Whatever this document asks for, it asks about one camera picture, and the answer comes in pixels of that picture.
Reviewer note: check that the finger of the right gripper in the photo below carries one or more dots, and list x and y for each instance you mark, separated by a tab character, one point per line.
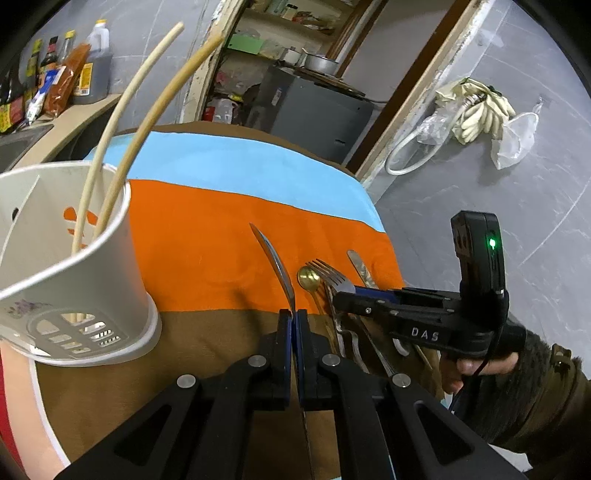
373	306
374	291

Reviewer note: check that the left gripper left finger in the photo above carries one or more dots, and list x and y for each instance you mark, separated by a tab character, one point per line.
197	429

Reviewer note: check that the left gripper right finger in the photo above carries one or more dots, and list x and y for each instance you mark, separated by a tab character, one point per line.
387	429

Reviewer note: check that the silver butter knife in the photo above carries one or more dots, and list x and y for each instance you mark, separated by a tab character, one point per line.
362	269

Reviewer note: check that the gold spoon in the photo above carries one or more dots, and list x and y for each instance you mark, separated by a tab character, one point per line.
310	282

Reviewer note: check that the silver spoon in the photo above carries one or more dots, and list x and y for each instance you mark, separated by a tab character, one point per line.
278	267

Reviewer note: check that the white plastic utensil holder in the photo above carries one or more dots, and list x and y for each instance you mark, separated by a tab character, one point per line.
64	309

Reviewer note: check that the tan wooden chopstick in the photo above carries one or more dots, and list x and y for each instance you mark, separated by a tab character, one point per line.
149	121

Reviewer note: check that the right forearm dark sleeve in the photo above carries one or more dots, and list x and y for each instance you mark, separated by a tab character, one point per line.
541	408

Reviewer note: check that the right hand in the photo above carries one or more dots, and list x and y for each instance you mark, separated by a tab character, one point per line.
453	371

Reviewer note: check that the striped orange blue brown cloth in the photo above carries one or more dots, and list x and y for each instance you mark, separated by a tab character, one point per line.
198	199

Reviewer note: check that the white mesh bag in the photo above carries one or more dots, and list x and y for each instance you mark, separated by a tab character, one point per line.
518	138

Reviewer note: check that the grey cabinet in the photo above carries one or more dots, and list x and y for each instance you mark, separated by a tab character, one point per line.
322	120

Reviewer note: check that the cream rubber gloves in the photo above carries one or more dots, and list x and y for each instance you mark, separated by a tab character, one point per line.
477	109

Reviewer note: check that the metal pot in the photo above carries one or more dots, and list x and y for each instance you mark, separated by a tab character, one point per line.
319	64

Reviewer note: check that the green box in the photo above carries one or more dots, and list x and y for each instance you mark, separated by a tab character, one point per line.
245	44

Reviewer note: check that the stainless steel sink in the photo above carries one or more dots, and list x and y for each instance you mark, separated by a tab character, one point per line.
15	145

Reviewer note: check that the dark soy sauce bottle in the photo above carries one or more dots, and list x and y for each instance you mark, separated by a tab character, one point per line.
12	101

